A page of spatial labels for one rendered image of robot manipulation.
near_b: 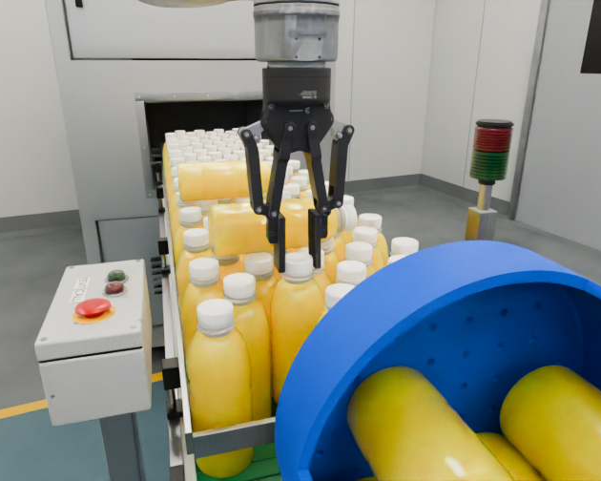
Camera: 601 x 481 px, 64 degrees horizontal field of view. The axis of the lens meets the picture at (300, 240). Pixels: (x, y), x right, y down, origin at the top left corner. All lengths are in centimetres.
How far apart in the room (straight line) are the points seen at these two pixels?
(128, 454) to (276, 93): 49
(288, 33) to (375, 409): 35
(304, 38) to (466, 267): 29
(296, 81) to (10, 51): 406
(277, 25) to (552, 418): 41
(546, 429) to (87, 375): 42
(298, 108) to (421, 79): 507
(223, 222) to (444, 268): 37
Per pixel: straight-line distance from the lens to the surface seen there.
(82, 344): 54
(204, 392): 56
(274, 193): 56
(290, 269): 59
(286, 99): 53
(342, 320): 33
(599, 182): 422
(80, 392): 57
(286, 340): 62
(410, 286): 32
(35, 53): 449
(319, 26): 52
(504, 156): 92
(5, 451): 224
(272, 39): 52
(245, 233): 64
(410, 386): 36
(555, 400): 38
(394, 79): 541
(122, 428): 70
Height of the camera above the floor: 136
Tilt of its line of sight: 20 degrees down
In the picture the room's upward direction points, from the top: straight up
